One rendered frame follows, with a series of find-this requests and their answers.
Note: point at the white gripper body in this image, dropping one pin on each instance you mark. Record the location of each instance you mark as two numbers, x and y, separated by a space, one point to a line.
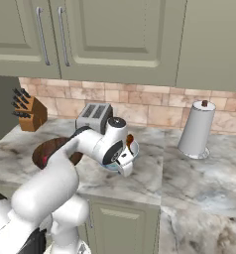
126 165

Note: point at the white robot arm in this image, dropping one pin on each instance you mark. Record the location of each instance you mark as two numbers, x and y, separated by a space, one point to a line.
44 191

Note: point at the light blue bowl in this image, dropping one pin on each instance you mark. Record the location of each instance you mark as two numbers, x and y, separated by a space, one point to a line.
134 149

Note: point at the brown chicken drumstick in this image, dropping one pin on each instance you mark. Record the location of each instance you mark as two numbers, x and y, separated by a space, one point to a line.
130 140

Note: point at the dark brown wooden bowl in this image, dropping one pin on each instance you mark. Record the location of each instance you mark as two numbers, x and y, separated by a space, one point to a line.
52 147

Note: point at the red bell pepper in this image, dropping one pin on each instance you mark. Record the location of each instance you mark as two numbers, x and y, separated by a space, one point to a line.
41 161

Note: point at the silver toaster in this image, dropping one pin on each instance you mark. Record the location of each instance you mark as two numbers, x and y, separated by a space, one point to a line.
93 117

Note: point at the green base cupboard door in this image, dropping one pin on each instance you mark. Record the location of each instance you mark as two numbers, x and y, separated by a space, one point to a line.
123 228

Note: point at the white paper towel roll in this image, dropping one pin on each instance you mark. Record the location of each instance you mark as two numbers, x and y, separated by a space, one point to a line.
197 130

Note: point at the paper towel holder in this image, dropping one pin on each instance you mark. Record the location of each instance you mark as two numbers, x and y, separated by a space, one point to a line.
204 103

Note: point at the wooden knife block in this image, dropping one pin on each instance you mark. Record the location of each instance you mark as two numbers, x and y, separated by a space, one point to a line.
34 115

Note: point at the wide green wall cupboard door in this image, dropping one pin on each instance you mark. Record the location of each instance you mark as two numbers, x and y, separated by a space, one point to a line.
123 39

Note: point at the plain green wall cupboard panel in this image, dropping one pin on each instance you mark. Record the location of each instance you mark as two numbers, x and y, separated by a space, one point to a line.
212 43

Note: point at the narrow green wall cupboard door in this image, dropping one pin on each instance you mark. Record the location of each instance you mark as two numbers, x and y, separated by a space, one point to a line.
14 36

